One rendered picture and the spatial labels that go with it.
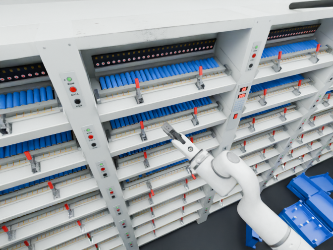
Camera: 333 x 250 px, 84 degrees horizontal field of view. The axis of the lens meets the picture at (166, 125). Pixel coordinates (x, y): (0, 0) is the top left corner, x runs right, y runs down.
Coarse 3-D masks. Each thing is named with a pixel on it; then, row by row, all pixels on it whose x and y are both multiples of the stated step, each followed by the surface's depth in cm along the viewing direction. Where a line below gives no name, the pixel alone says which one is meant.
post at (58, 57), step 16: (48, 32) 52; (64, 32) 52; (48, 48) 48; (64, 48) 49; (48, 64) 50; (64, 64) 52; (80, 64) 53; (80, 80) 56; (64, 96) 57; (80, 112) 62; (96, 112) 64; (80, 128) 66; (96, 128) 69; (80, 144) 70; (96, 160) 78; (96, 176) 84; (112, 176) 89; (112, 208) 106; (128, 224) 126; (128, 240) 142
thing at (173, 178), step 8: (208, 152) 126; (184, 160) 122; (184, 168) 119; (136, 176) 113; (168, 176) 115; (176, 176) 116; (184, 176) 117; (120, 184) 109; (152, 184) 112; (160, 184) 112; (168, 184) 117; (128, 192) 107; (136, 192) 108; (144, 192) 110
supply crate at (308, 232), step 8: (288, 208) 165; (304, 208) 162; (288, 216) 156; (296, 216) 161; (304, 216) 161; (312, 216) 157; (296, 224) 156; (312, 224) 156; (320, 224) 152; (304, 232) 151; (312, 232) 151; (320, 232) 151; (328, 232) 148; (312, 240) 147; (320, 240) 147
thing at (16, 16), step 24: (96, 0) 95; (120, 0) 95; (144, 0) 95; (168, 0) 95; (192, 0) 95; (216, 0) 95; (240, 0) 95; (264, 0) 95; (288, 0) 95; (0, 24) 58; (24, 24) 58; (288, 24) 101; (96, 48) 70; (120, 48) 74
